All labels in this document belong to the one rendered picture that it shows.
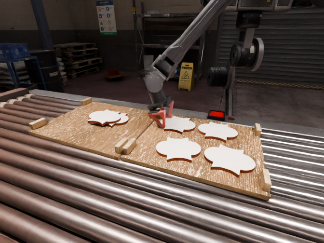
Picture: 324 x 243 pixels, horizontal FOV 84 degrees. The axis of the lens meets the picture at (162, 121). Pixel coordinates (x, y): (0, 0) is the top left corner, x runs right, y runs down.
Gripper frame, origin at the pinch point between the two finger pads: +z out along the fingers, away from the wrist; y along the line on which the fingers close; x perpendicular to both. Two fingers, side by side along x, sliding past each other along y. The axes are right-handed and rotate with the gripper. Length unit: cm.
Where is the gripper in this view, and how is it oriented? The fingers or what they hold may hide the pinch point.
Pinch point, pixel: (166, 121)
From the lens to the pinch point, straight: 74.0
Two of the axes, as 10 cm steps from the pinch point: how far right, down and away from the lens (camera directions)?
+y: -3.5, 4.3, -8.3
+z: 3.1, 8.9, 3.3
